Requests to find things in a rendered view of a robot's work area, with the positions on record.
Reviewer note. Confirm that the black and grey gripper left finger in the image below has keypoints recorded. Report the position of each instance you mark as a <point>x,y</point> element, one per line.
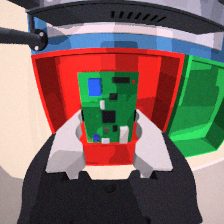
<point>59,159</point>

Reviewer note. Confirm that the green circuit board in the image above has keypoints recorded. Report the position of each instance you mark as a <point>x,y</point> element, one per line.
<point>108,101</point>

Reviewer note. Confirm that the red bin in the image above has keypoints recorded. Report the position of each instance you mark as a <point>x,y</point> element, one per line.
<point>58,87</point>

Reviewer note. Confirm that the green bin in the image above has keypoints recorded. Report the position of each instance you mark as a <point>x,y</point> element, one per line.
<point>199,127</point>

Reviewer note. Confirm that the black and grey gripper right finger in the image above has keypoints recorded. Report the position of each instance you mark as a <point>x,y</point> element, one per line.
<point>157,157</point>

